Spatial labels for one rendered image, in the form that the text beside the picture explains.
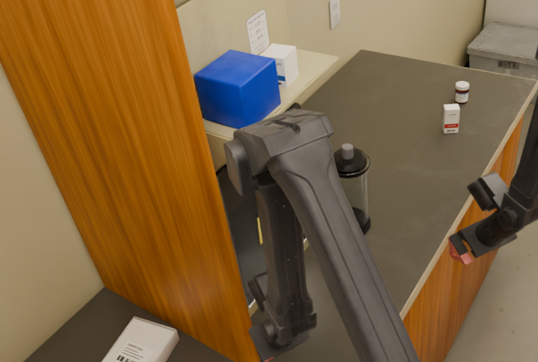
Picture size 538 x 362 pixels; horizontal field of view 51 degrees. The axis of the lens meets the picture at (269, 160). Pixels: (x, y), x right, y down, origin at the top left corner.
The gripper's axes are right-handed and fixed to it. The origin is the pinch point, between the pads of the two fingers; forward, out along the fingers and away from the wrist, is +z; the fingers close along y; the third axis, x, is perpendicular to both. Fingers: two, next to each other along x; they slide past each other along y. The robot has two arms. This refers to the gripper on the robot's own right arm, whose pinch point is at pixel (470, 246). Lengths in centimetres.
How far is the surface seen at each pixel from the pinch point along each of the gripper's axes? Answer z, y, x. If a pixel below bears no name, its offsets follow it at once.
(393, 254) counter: 17.0, 9.9, -7.8
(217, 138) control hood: -34, 50, -32
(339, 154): 4.4, 14.4, -34.0
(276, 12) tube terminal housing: -33, 28, -53
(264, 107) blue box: -37, 41, -33
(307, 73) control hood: -31, 27, -40
